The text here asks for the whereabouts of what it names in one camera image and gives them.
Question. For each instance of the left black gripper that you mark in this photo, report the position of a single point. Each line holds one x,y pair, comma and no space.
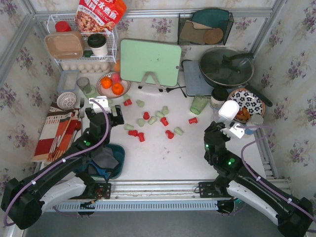
103,116

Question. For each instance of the white scoop cup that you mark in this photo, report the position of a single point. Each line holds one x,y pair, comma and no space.
228,111

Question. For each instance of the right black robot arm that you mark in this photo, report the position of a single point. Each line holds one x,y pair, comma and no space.
236,178

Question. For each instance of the green round capsule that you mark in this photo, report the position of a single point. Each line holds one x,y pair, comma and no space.
141,122

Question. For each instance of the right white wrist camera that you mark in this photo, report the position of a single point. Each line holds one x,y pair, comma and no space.
233,130

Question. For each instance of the grey fluffy cloth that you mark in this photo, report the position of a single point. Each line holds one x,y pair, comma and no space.
102,163

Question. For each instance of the orange fruit right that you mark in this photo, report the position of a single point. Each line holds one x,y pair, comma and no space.
117,89

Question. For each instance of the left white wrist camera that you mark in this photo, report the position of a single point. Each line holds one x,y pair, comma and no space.
100,104

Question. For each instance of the flower pattern plate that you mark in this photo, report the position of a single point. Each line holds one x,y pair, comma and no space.
249,104

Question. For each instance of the green cutting board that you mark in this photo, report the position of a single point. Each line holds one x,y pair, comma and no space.
138,57

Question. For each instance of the orange fruit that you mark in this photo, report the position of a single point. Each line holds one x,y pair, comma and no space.
117,89
106,82

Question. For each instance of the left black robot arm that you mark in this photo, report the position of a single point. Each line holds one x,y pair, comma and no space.
25,201

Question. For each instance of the red capsule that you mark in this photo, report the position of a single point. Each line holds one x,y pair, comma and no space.
127,102
133,133
141,136
193,120
146,116
169,134
164,121

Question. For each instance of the striped red cloth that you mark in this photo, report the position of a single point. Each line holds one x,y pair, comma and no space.
56,134

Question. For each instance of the green capsule left low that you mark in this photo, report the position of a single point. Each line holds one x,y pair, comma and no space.
128,127

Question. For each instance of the teal plastic storage basket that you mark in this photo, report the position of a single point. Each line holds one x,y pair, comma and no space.
119,154

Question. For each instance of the orange fruit left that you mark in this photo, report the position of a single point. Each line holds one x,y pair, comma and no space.
106,82

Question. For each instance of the white cup black lid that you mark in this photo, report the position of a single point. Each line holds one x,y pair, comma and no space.
98,44

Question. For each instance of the white egg tray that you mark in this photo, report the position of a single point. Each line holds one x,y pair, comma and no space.
87,67

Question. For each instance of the white bottle grey cap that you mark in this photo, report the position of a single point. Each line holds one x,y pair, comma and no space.
255,120

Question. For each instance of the silver fork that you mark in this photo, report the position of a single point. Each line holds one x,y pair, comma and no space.
81,109

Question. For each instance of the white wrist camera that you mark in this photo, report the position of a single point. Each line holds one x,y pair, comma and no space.
233,130
100,104

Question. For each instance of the grey glass cup left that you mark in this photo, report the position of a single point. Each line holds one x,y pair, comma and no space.
84,84

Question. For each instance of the black power plug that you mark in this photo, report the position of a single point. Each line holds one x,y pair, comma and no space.
168,89

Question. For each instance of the black wok with glass lid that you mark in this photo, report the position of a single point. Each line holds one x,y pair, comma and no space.
226,67

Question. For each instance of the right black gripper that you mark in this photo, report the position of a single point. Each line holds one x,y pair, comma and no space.
219,127

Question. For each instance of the pink peach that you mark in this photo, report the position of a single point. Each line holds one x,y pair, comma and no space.
115,77

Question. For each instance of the fruit plate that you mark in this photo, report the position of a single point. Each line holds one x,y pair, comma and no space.
108,92

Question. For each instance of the white wire rack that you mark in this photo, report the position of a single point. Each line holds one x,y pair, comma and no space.
111,40

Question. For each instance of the green glass cup right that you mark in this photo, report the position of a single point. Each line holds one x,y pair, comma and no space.
198,104

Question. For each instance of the white small strainer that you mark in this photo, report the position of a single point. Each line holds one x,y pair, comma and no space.
66,100

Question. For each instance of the clear storage box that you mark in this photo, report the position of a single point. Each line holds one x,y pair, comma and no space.
68,81

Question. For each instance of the white jar black lid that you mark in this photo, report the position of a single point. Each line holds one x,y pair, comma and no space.
218,97

